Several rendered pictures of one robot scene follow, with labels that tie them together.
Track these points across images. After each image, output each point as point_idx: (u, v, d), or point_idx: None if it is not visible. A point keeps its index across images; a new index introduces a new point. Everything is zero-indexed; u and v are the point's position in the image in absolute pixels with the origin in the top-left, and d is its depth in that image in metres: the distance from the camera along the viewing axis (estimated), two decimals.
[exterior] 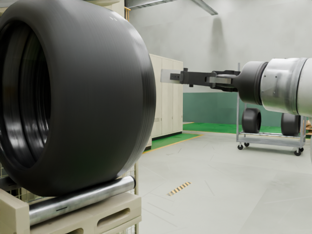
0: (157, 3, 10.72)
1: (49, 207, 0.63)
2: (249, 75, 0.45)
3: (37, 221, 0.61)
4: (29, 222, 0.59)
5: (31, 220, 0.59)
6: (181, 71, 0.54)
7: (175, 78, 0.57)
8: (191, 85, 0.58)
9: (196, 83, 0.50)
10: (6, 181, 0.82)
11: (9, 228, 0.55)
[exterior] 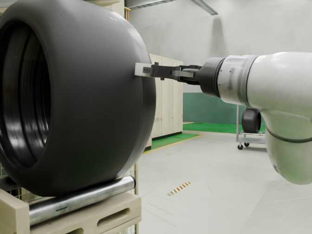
0: (157, 3, 10.72)
1: (49, 207, 0.63)
2: (208, 69, 0.49)
3: (37, 221, 0.61)
4: (29, 222, 0.59)
5: (31, 220, 0.59)
6: (151, 65, 0.58)
7: (147, 72, 0.61)
8: (162, 78, 0.62)
9: (163, 76, 0.54)
10: (6, 181, 0.82)
11: (9, 228, 0.55)
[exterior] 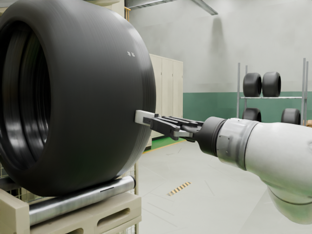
0: (157, 3, 10.72)
1: (49, 217, 0.63)
2: (207, 132, 0.50)
3: (33, 223, 0.62)
4: None
5: None
6: (151, 118, 0.58)
7: (147, 122, 0.62)
8: None
9: (163, 133, 0.55)
10: (6, 189, 0.82)
11: (9, 228, 0.55)
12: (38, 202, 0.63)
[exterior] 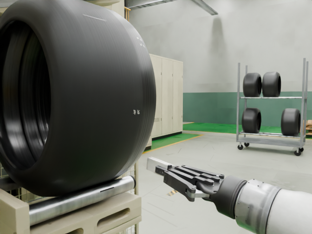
0: (157, 3, 10.72)
1: (49, 217, 0.63)
2: (225, 196, 0.48)
3: (33, 223, 0.62)
4: None
5: None
6: (165, 172, 0.57)
7: (160, 173, 0.60)
8: None
9: (178, 190, 0.54)
10: (6, 188, 0.82)
11: (9, 228, 0.55)
12: (38, 202, 0.63)
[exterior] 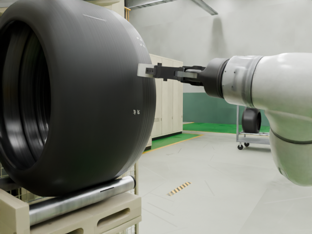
0: (157, 3, 10.72)
1: (49, 217, 0.63)
2: (212, 70, 0.49)
3: (33, 223, 0.62)
4: None
5: None
6: (154, 65, 0.57)
7: (150, 72, 0.61)
8: (165, 79, 0.62)
9: (166, 77, 0.54)
10: (6, 188, 0.82)
11: (9, 228, 0.55)
12: (38, 202, 0.63)
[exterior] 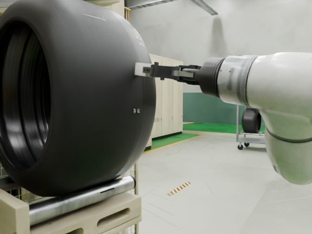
0: (157, 3, 10.72)
1: (49, 218, 0.63)
2: (208, 69, 0.49)
3: None
4: None
5: None
6: (151, 64, 0.58)
7: (147, 71, 0.61)
8: (162, 78, 0.62)
9: (163, 76, 0.54)
10: (6, 189, 0.82)
11: (9, 228, 0.55)
12: (38, 203, 0.63)
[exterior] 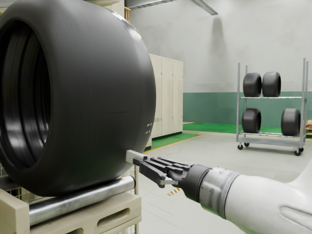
0: (157, 3, 10.72)
1: None
2: (191, 182, 0.53)
3: None
4: None
5: None
6: (140, 162, 0.62)
7: (137, 164, 0.65)
8: None
9: (150, 178, 0.58)
10: None
11: (9, 228, 0.55)
12: (43, 218, 0.61)
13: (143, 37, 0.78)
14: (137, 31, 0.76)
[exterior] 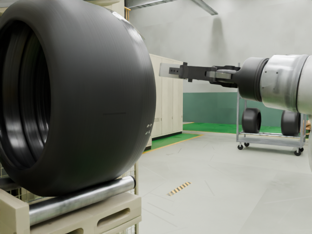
0: (157, 3, 10.72)
1: None
2: (249, 70, 0.44)
3: None
4: None
5: None
6: (180, 65, 0.53)
7: (174, 73, 0.56)
8: (190, 80, 0.57)
9: (195, 78, 0.50)
10: None
11: (9, 228, 0.55)
12: (43, 217, 0.61)
13: (143, 37, 0.78)
14: (138, 32, 0.76)
